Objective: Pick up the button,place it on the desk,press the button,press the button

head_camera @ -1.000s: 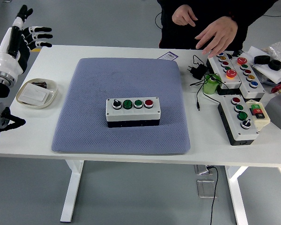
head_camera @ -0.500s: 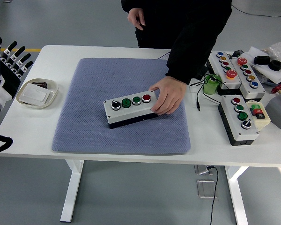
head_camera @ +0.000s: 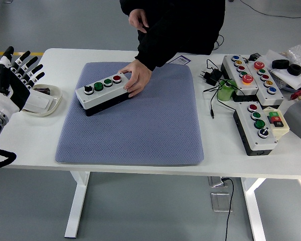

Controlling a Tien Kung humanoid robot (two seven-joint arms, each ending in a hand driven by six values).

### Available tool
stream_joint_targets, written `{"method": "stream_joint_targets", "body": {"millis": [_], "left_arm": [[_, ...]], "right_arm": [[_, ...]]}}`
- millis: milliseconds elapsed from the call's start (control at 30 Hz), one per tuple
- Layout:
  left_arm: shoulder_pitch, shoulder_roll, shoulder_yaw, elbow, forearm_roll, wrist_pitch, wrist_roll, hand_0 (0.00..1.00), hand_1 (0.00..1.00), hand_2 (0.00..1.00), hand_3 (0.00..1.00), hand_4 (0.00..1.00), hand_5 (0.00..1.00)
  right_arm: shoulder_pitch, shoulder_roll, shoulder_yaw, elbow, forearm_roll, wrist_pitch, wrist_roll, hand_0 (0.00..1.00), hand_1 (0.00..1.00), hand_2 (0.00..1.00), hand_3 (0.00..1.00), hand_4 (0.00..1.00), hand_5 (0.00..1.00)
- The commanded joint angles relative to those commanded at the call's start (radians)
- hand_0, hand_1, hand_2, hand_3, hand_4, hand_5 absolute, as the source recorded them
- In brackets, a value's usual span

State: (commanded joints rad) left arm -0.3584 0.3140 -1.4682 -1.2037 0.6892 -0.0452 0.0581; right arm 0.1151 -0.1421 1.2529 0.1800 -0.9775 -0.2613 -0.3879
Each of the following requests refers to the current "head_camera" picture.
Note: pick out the small black connector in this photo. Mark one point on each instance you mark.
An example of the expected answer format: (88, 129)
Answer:
(254, 56)

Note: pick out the white wall switch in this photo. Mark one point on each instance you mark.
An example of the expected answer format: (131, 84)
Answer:
(41, 103)

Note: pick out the green tape roll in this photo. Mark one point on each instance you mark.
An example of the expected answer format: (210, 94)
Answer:
(225, 94)

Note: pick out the person's left forearm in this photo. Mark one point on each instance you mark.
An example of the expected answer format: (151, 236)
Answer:
(160, 45)

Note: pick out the clear bubble wrap bag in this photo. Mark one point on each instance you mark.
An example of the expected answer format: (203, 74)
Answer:
(299, 54)

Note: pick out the yellow floor tape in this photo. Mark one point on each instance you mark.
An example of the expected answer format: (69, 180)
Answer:
(27, 53)

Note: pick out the person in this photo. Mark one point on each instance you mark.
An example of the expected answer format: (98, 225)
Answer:
(185, 25)

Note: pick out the five-button control box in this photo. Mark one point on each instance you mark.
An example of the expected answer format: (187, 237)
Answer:
(265, 77)
(247, 78)

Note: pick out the silver floor socket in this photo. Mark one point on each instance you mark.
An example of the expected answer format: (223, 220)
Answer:
(220, 202)
(215, 182)

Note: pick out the cream oval tray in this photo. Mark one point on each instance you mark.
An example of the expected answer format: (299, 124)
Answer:
(56, 100)

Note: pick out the white table leg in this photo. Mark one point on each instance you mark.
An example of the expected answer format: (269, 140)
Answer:
(253, 208)
(77, 206)

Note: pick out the dark red small item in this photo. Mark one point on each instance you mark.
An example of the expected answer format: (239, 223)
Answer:
(43, 90)

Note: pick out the person's left hand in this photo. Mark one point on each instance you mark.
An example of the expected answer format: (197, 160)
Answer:
(140, 75)

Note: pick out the white paper sheet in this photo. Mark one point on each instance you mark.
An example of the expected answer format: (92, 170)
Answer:
(294, 80)

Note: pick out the person's right hand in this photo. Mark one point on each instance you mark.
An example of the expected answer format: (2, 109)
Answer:
(138, 20)

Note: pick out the black power adapter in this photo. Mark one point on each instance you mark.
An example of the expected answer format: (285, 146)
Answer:
(213, 76)

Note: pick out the person's right forearm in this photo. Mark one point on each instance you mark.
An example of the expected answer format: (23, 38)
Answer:
(126, 5)

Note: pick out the grey block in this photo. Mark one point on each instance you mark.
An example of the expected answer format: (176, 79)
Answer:
(297, 118)

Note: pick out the purple label card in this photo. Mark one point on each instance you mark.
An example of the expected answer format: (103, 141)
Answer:
(183, 60)

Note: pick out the red knob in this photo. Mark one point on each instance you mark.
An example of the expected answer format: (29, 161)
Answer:
(296, 95)

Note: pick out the grey-blue textured mat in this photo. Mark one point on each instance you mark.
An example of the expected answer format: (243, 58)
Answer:
(140, 130)

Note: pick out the four-button control box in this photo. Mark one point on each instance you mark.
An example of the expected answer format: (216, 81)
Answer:
(102, 98)
(259, 124)

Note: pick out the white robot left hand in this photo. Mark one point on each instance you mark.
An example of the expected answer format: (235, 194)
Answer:
(15, 93)

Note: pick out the cream red-green push switch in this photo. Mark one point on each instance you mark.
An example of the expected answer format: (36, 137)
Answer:
(282, 130)

